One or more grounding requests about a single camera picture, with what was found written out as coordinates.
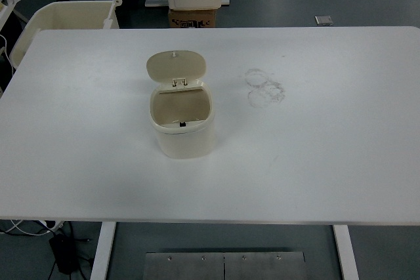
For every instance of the small cream lidded trash bin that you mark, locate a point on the small cream lidded trash bin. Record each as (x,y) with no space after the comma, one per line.
(183,142)

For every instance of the brown cardboard box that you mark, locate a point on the brown cardboard box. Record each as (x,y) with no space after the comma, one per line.
(192,19)

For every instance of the grey metal floor bar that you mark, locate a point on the grey metal floor bar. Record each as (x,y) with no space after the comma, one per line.
(154,3)

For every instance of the grey metal plate with screws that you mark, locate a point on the grey metal plate with screws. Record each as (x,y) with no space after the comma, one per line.
(223,267)

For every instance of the small grey floor plate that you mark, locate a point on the small grey floor plate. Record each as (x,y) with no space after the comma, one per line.
(324,20)

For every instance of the white table leg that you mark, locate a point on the white table leg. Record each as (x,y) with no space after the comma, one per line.
(101,253)
(346,253)

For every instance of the large cream plastic tub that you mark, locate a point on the large cream plastic tub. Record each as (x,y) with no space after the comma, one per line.
(49,14)

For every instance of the black power adapter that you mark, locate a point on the black power adapter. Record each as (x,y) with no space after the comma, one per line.
(62,253)

